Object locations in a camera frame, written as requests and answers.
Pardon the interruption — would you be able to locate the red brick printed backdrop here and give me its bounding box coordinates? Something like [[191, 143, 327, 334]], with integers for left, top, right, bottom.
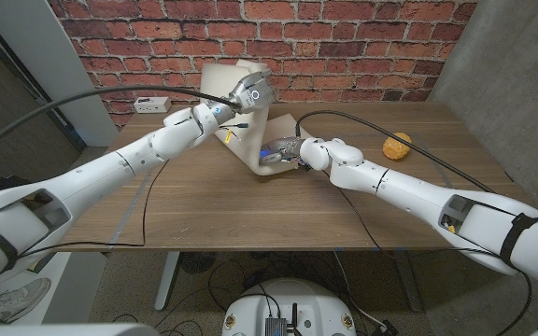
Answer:
[[47, 0, 478, 130]]

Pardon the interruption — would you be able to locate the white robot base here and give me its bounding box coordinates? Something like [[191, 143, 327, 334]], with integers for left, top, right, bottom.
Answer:
[[220, 278, 357, 336]]

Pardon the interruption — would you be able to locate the grey table leg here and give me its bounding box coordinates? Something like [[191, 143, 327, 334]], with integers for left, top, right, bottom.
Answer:
[[392, 250, 424, 313]]

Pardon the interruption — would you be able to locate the white floor platform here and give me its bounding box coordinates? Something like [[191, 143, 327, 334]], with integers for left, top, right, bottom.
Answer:
[[0, 251, 107, 327]]

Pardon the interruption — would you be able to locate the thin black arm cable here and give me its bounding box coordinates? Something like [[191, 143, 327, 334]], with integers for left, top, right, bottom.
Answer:
[[16, 159, 170, 260], [327, 172, 503, 262]]

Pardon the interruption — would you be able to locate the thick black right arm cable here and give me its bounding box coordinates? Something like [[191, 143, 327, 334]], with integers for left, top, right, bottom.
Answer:
[[294, 109, 538, 336]]

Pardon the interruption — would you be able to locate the grey white sneaker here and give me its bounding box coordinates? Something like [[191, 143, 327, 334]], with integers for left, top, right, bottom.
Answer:
[[0, 277, 53, 323]]

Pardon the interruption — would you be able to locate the white table leg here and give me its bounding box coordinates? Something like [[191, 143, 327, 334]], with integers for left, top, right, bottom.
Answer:
[[154, 250, 181, 312]]

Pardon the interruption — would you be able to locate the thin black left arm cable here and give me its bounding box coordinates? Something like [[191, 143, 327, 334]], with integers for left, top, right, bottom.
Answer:
[[16, 159, 170, 260]]

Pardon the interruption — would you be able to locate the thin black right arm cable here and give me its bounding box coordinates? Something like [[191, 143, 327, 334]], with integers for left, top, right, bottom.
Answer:
[[327, 172, 503, 262]]

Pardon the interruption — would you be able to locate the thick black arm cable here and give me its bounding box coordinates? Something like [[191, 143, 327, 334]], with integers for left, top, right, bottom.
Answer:
[[0, 84, 242, 162], [294, 109, 538, 336]]

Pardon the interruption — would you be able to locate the black round floor object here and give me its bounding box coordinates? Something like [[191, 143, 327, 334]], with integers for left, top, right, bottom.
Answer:
[[178, 251, 218, 275]]

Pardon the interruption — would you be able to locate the white memory foam sheet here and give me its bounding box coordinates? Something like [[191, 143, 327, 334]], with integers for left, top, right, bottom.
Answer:
[[200, 59, 315, 177]]

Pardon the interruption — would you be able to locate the white partition panel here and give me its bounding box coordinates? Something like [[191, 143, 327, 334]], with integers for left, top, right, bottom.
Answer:
[[0, 0, 120, 148]]

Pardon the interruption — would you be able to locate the white power strip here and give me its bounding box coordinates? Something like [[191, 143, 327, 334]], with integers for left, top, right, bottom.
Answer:
[[133, 96, 173, 115]]

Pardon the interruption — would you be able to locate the yellow bumpy toy fruit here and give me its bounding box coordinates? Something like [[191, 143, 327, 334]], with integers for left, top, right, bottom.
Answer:
[[382, 132, 413, 161]]

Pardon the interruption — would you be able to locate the white robot chest cover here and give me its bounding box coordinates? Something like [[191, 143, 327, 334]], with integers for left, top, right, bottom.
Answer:
[[0, 323, 161, 336]]

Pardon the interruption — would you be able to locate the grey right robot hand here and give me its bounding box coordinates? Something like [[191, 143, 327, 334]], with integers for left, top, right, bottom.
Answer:
[[258, 136, 305, 165]]

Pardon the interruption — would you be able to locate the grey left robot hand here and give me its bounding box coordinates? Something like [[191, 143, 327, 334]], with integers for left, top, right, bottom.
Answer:
[[228, 68, 275, 115]]

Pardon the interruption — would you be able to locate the grey electronics box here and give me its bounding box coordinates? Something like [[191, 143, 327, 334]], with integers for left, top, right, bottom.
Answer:
[[264, 316, 289, 336]]

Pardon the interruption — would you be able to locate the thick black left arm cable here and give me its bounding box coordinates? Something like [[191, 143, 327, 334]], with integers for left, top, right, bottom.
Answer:
[[0, 84, 242, 162]]

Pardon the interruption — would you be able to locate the grey tape strip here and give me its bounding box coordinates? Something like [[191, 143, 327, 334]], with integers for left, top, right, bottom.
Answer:
[[107, 170, 153, 248]]

